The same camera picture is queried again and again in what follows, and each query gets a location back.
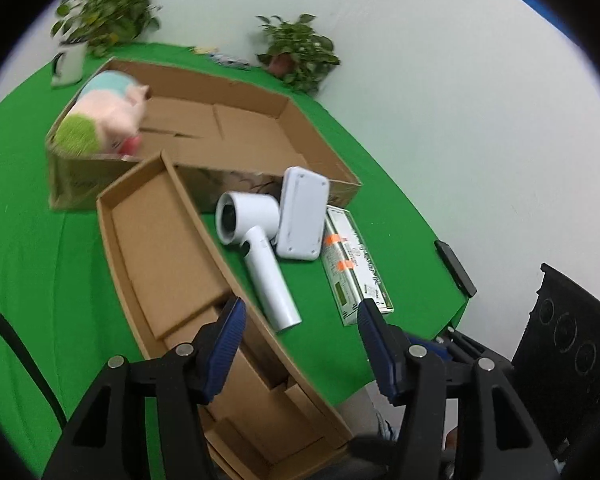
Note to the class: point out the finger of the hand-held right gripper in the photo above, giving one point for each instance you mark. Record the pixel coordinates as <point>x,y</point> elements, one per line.
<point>472,349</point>

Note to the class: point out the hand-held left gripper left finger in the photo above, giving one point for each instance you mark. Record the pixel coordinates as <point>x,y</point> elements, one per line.
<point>224,352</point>

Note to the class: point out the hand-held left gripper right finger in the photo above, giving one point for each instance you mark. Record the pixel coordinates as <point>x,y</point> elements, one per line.
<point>380,355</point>

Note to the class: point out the green white medicine box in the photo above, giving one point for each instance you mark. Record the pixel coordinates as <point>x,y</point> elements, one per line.
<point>352,260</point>

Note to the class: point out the white hair dryer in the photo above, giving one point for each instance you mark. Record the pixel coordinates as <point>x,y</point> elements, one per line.
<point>260,260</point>

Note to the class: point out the large deep cardboard box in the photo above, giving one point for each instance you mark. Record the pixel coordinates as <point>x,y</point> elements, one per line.
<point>250,130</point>

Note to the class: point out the person's clothing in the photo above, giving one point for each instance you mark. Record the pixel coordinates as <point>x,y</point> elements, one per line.
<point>365,410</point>

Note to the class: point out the black rectangular device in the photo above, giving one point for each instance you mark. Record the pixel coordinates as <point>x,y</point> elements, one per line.
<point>455,267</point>

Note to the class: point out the shallow cardboard tray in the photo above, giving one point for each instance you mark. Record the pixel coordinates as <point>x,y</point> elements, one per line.
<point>155,240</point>

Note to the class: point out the white rectangular device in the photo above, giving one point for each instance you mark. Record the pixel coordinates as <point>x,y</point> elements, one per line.
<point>300,215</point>

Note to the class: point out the green tablecloth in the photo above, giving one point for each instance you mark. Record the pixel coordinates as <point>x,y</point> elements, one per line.
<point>30,210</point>

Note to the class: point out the pink plush toy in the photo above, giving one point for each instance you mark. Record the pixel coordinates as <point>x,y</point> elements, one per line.
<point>110,115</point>

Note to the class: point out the blue white small packets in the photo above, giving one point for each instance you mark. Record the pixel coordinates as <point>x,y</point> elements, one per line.
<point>232,61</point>

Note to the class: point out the yellow small packet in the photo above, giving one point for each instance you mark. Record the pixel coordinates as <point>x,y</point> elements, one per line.
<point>204,50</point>

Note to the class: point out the potted plant in terracotta pot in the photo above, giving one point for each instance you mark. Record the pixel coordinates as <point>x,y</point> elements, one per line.
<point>300,45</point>

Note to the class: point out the leafy potted plant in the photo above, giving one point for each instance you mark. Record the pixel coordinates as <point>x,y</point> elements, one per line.
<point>105,10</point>

